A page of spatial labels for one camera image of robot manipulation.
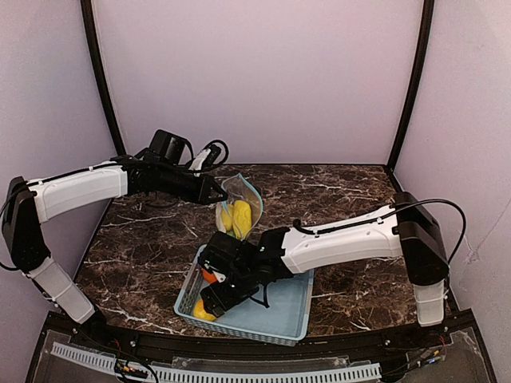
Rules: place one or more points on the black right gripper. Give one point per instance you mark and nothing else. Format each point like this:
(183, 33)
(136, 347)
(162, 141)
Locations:
(218, 301)

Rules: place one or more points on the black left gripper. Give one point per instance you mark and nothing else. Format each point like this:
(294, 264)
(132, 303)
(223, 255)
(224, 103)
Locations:
(201, 189)

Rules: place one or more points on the orange toy fruit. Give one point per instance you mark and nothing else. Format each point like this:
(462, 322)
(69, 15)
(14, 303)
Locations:
(209, 277)

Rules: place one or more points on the orange yellow toy mango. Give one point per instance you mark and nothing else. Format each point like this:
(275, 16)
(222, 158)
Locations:
(200, 312)

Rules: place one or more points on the clear zip bag blue zipper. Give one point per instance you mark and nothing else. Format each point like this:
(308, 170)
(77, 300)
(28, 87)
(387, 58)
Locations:
(238, 188)

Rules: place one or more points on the yellow wrinkled toy fruit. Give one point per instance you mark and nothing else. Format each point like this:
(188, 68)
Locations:
(242, 219)

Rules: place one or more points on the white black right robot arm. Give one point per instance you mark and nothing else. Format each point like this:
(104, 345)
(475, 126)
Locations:
(404, 229)

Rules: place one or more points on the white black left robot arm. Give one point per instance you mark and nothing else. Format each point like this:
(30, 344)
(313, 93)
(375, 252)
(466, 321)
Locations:
(45, 223)

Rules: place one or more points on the light blue perforated plastic basket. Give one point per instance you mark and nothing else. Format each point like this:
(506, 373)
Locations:
(284, 322)

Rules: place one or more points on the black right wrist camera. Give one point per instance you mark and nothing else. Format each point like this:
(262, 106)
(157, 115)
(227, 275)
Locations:
(227, 255)

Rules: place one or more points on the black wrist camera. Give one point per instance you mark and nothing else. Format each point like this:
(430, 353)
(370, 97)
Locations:
(167, 147)
(227, 255)

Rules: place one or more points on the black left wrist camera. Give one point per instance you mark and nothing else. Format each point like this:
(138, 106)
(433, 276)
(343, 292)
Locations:
(167, 147)

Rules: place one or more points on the white slotted cable duct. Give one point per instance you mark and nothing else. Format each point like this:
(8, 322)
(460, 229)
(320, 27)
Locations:
(186, 369)

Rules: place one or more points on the black table front rail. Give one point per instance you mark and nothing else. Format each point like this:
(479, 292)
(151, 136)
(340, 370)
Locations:
(381, 344)

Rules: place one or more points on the black frame post left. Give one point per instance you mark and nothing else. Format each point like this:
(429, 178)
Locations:
(100, 77)

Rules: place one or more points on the black frame post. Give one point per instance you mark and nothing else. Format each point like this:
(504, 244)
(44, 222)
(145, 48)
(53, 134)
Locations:
(100, 77)
(413, 86)

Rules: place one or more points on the black frame post right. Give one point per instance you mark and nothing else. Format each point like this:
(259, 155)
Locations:
(413, 86)

